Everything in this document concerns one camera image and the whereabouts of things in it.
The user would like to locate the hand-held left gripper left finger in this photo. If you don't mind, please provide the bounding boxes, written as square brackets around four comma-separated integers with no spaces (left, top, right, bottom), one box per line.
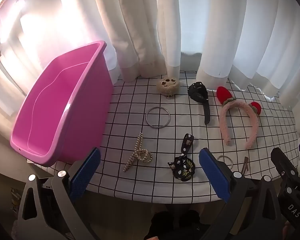
[15,147,102,240]

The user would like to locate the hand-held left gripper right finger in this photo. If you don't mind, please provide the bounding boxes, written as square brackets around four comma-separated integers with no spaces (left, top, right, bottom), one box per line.
[199,148,283,240]

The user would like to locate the small silver ring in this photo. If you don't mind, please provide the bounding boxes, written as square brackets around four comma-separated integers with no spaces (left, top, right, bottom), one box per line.
[217,155,235,170]

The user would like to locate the brown hair clip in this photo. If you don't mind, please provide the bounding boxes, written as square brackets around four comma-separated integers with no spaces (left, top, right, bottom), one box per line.
[241,156,249,175]

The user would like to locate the black floral bow scrunchie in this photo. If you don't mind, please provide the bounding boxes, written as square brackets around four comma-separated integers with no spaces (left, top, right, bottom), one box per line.
[168,133,196,182]

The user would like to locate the pink fuzzy headband red ears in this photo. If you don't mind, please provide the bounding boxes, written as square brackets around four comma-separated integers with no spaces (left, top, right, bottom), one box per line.
[216,86,262,150]

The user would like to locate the pearl hair claw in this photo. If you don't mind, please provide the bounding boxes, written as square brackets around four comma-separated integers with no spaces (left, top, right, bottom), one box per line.
[122,132,153,173]

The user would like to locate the pink plastic tub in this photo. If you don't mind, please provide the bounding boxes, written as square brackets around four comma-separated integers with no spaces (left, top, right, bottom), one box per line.
[10,40,113,167]

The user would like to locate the large silver bangle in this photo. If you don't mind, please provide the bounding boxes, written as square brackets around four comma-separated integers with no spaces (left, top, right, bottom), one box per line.
[145,107,171,130]

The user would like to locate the black wrist watch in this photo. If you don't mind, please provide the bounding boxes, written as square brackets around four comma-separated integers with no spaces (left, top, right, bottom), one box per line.
[187,81,212,125]

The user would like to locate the beige fuzzy hair clip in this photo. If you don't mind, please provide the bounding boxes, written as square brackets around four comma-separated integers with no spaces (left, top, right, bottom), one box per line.
[157,78,180,99]

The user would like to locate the white curtain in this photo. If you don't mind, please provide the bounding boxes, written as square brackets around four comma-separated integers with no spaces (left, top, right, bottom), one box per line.
[0,0,300,110]

